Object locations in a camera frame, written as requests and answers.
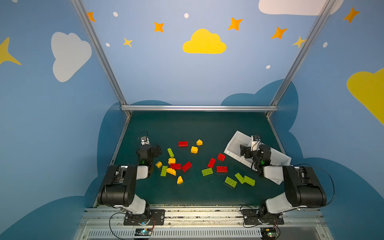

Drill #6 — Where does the green brick front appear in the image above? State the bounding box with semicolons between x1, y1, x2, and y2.
225;177;238;188

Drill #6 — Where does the red long brick centre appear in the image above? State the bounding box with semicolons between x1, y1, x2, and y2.
208;158;216;168

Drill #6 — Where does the red brick far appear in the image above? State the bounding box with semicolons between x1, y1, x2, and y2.
178;141;189;148

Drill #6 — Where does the red brick cluster left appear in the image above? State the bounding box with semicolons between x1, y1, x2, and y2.
170;164;182;170

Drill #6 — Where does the right controller board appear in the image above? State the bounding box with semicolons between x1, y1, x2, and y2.
261;228;279;240

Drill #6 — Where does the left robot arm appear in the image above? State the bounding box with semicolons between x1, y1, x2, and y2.
97;144;162;219

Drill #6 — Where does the yellow square brick cluster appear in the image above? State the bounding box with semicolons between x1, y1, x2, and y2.
168;158;176;165

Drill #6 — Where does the left controller board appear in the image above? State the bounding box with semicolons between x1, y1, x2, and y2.
135;229;153;237

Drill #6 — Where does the aluminium frame right post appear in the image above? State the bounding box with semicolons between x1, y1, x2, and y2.
266;0;337;119

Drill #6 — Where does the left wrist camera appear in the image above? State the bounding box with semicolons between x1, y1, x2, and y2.
140;136;150;145

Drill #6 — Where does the yellow square brick far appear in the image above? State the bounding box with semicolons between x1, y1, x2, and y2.
191;146;199;154

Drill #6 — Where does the red brick cluster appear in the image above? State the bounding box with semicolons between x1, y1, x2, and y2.
181;162;193;173
170;164;182;170

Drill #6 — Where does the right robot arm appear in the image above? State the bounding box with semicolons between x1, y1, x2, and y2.
240;144;328;218

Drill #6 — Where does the yellow slope brick front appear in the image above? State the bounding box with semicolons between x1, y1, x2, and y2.
177;176;184;185

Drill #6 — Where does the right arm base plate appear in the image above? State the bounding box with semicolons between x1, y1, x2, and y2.
240;209;285;226

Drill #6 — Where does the controller board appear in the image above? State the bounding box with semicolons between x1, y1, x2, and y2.
135;229;153;237
261;228;279;240

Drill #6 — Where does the red brick cluster right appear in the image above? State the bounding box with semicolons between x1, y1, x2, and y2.
181;162;193;173

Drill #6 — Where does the aluminium frame post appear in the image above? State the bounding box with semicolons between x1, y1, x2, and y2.
71;0;127;107
266;0;337;119

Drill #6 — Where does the white three-compartment bin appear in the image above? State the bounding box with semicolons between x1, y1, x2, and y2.
225;131;292;185

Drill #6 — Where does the red brick centre lower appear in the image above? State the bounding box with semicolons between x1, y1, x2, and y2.
216;166;228;173

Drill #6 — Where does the aluminium frame rear bar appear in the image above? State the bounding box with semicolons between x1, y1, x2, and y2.
121;105;278;112

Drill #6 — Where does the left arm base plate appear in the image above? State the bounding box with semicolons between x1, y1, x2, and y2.
123;210;165;226

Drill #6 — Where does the front aluminium rail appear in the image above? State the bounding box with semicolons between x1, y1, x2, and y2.
74;205;333;240

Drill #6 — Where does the yellow curved brick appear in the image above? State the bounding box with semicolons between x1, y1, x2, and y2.
166;168;177;176

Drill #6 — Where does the aluminium frame left post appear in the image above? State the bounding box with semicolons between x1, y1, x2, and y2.
71;0;127;107

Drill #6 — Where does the small yellow slope brick left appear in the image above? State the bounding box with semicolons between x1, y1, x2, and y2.
156;161;163;169

